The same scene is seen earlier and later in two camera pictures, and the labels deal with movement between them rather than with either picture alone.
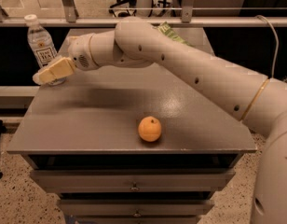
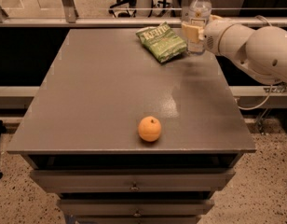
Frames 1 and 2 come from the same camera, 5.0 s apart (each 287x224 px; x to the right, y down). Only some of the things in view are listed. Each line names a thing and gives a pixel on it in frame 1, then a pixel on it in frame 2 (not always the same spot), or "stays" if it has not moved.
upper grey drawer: x=129 y=180 stays
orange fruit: x=149 y=128 stays
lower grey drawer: x=134 y=208 stays
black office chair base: x=127 y=7 stays
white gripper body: x=79 y=52 -> x=214 y=37
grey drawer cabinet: x=129 y=145 stays
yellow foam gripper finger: x=59 y=69 -> x=191 y=33
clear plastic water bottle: x=41 y=41 -> x=199 y=13
